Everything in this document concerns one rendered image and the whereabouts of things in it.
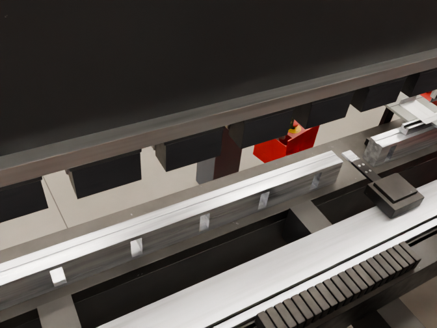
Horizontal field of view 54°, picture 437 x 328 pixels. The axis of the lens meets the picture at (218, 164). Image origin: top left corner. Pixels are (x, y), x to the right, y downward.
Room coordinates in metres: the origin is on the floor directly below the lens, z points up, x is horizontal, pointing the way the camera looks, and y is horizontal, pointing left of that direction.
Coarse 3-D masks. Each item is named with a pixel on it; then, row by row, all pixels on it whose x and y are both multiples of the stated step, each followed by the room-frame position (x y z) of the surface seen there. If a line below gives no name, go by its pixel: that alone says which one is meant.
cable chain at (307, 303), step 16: (384, 256) 0.63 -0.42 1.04; (400, 256) 0.63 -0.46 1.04; (416, 256) 0.64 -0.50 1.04; (352, 272) 0.57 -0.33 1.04; (368, 272) 0.58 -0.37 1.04; (384, 272) 0.58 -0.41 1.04; (400, 272) 0.60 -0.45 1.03; (320, 288) 0.52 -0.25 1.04; (336, 288) 0.52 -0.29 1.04; (352, 288) 0.53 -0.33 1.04; (368, 288) 0.54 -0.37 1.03; (288, 304) 0.47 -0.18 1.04; (304, 304) 0.48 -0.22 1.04; (320, 304) 0.48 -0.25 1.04; (336, 304) 0.49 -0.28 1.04; (256, 320) 0.44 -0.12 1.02; (272, 320) 0.43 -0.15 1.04; (288, 320) 0.44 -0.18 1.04; (304, 320) 0.44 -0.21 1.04
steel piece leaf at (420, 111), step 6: (414, 96) 1.40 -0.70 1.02; (402, 102) 1.37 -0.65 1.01; (408, 102) 1.38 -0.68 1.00; (414, 102) 1.39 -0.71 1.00; (408, 108) 1.34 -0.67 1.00; (414, 108) 1.35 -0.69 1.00; (420, 108) 1.35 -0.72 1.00; (426, 108) 1.35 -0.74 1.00; (414, 114) 1.31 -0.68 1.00; (420, 114) 1.31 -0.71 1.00; (426, 114) 1.32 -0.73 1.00; (432, 114) 1.32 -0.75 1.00
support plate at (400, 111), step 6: (402, 96) 1.42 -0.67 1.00; (420, 96) 1.44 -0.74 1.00; (396, 102) 1.37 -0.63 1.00; (420, 102) 1.39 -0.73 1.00; (426, 102) 1.40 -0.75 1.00; (390, 108) 1.33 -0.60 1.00; (396, 108) 1.33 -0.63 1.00; (402, 108) 1.34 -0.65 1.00; (432, 108) 1.36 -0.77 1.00; (396, 114) 1.31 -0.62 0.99; (402, 114) 1.30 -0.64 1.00; (408, 114) 1.31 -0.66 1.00; (408, 120) 1.26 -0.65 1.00
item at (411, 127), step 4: (412, 120) 1.27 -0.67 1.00; (420, 120) 1.28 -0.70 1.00; (404, 124) 1.24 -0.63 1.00; (408, 124) 1.25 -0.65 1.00; (412, 124) 1.26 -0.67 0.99; (416, 124) 1.25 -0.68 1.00; (420, 124) 1.25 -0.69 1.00; (424, 124) 1.26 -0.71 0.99; (428, 124) 1.27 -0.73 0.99; (400, 128) 1.24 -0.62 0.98; (404, 128) 1.23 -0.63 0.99; (408, 128) 1.22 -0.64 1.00; (412, 128) 1.23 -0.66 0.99; (416, 128) 1.24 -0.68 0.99; (420, 128) 1.25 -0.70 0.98; (424, 128) 1.27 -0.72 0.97; (404, 132) 1.22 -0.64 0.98; (408, 132) 1.22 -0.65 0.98; (412, 132) 1.23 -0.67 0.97
